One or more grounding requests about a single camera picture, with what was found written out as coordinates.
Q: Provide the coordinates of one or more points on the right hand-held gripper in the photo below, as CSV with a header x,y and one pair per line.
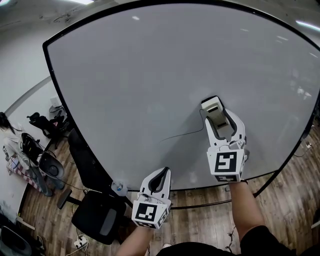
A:
x,y
225,162

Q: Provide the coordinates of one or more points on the person's white left shoe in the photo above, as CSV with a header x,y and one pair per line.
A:
x,y
166,246

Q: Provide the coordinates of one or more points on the person's left forearm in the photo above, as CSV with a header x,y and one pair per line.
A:
x,y
136,241

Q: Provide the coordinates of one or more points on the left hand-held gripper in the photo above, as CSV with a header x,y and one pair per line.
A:
x,y
147,212

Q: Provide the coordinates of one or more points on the white whiteboard eraser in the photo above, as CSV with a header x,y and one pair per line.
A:
x,y
213,110

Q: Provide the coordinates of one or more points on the white box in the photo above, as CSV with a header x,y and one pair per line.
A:
x,y
55,101

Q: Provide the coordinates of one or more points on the small white power strip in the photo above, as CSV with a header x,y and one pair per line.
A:
x,y
309,145

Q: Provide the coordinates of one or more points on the person's right forearm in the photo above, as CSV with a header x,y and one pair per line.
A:
x,y
246,210

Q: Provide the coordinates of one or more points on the white whiteboard with black frame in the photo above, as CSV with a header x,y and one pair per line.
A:
x,y
162,87

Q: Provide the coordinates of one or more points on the grey rounded device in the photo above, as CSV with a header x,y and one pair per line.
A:
x,y
15,242
51,166

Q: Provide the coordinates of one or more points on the pink checkered cloth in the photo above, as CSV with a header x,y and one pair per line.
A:
x,y
27,178

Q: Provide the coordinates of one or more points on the clear marker holder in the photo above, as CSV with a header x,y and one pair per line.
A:
x,y
119,188

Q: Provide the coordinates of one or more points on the person's black clothing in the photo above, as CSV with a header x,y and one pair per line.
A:
x,y
250,246

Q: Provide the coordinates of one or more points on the black office chair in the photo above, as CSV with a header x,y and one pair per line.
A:
x,y
97,215
45,125

